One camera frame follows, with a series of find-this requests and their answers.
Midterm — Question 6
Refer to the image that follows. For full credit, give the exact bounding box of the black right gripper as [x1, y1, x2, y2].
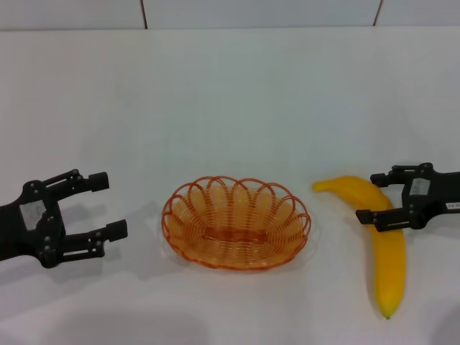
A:
[355, 162, 460, 233]

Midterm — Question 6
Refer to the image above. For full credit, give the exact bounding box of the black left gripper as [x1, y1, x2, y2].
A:
[0, 169, 129, 269]

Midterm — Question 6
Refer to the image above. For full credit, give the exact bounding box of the orange woven plastic basket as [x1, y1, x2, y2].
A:
[160, 175, 312, 271]

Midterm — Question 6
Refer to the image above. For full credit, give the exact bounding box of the yellow banana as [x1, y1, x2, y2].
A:
[311, 175, 407, 320]

